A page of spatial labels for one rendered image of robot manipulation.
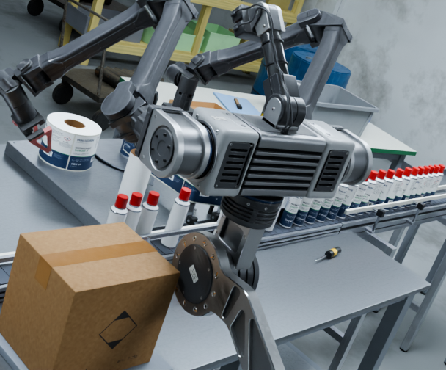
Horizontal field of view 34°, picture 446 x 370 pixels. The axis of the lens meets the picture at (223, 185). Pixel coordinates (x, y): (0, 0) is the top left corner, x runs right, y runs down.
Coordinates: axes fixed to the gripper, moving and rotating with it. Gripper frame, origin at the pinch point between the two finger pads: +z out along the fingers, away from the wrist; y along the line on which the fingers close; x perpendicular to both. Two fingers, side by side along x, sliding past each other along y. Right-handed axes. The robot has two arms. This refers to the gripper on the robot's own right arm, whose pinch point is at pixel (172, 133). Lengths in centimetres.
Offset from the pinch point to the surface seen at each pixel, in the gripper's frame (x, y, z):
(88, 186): -24.6, 9.8, 32.8
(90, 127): -43.9, 4.5, 18.0
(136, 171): -10.5, 1.7, 19.0
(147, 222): 19.6, 12.6, 21.6
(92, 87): -298, -129, 87
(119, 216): 21.8, 24.5, 18.4
